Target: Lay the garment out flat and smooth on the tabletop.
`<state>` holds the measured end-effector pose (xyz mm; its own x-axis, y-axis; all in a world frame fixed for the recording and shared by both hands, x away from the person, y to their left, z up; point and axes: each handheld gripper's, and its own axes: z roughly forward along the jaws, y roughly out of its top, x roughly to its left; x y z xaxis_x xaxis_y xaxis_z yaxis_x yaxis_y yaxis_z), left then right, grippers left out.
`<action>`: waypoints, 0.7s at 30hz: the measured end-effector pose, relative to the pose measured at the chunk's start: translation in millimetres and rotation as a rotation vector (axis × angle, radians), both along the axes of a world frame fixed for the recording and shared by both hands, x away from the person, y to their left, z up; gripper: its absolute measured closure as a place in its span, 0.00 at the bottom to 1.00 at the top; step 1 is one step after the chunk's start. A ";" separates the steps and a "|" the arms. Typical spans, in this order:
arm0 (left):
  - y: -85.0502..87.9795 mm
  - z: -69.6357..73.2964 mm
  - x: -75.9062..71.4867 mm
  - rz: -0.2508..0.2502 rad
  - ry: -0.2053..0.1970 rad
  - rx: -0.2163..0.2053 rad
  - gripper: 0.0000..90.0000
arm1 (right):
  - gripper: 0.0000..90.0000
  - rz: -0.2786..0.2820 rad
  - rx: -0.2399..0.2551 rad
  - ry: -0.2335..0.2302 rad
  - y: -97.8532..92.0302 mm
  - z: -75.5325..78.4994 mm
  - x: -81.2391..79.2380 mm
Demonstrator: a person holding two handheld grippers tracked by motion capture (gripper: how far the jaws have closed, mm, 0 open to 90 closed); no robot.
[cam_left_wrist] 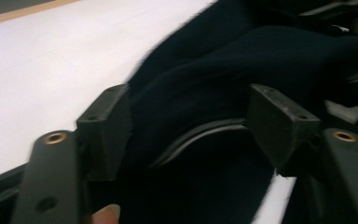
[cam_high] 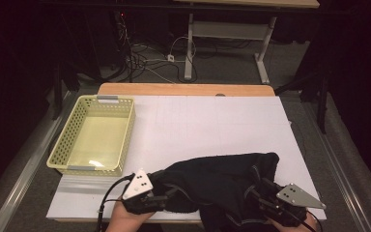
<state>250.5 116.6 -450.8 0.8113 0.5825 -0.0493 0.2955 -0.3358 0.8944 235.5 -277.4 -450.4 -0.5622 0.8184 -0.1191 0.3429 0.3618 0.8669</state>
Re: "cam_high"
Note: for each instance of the white-framed desk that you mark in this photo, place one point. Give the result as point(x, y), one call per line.
point(228, 30)

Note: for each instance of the black knit vest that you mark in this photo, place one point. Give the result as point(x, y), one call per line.
point(212, 180)

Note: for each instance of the white board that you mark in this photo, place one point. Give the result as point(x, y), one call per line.
point(206, 129)

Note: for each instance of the metal floor rail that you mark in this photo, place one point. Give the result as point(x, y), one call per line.
point(29, 167)
point(347, 193)

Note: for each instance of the yellow plastic basket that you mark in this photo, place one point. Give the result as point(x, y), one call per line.
point(99, 141)

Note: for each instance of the dark round grommet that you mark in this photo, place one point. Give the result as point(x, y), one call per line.
point(220, 94)

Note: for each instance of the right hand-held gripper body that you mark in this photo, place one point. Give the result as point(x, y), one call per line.
point(286, 214)

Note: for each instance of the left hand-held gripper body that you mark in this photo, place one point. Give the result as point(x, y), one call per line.
point(138, 204)

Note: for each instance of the white power adapter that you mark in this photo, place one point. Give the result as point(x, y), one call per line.
point(170, 58)

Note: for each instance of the black stand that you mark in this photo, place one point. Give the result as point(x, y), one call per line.
point(322, 109)
point(57, 93)

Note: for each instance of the person's right hand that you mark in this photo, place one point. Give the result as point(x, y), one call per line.
point(290, 229)

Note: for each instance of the person's left hand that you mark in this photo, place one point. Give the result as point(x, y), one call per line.
point(122, 222)

